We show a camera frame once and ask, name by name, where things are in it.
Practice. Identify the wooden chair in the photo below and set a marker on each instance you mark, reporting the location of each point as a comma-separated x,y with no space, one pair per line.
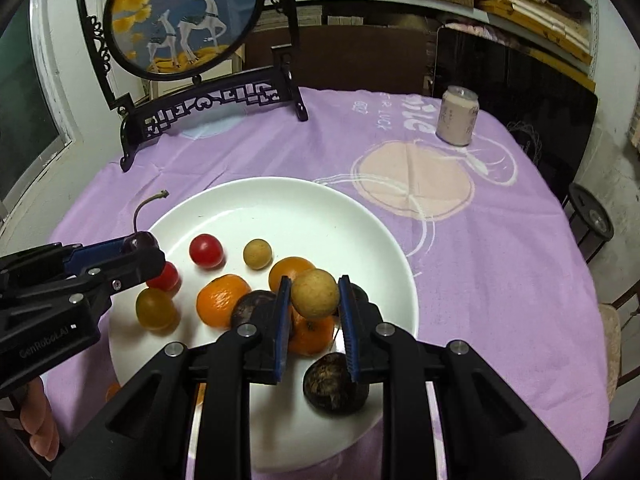
629,297

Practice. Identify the purple printed tablecloth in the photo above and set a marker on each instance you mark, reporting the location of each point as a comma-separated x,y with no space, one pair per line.
500,285

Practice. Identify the beige chair cushion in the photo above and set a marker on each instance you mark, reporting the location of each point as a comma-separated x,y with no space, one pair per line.
609,345

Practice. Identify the black glossy panel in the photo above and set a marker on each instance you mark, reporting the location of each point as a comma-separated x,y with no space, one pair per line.
525,75

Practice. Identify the white shelf unit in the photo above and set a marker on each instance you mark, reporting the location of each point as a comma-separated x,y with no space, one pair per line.
593,35

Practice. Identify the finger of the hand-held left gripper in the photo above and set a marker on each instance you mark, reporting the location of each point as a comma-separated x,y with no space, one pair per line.
135,267
95,256

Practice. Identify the tangerine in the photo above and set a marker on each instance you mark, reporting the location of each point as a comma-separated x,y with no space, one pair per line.
311,335
200,394
113,391
222,301

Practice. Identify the round deer picture black stand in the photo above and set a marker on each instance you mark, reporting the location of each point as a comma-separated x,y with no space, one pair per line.
185,10

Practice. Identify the window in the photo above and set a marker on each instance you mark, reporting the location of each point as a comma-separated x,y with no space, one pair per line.
25,110

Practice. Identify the orange tomato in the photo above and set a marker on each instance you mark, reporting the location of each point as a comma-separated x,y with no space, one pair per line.
290,269

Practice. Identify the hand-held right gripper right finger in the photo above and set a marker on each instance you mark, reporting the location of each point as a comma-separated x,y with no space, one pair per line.
350,330

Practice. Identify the person's left hand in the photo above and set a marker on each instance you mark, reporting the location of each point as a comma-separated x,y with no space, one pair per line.
40,420

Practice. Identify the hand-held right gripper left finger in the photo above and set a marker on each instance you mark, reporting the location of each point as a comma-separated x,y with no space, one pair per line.
282,330

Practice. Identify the pale drink can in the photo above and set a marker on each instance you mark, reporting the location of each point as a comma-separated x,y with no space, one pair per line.
455,117

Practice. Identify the black round stool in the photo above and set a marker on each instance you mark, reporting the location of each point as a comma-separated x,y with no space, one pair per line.
580,200

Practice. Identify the white plate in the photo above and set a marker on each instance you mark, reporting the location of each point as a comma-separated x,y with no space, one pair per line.
310,220

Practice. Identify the tan longan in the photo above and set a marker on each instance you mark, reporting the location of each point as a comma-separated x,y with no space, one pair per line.
315,293
257,253

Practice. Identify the red cherry tomato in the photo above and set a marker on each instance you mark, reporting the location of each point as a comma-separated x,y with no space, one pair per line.
169,279
206,251

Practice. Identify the yellow cherry tomato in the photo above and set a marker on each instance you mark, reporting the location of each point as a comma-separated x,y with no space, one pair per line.
156,308

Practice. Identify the brown wooden panel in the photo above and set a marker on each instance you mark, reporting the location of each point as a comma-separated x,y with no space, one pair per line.
350,55

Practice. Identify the dark red cherry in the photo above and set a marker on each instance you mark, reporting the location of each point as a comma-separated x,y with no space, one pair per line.
144,240

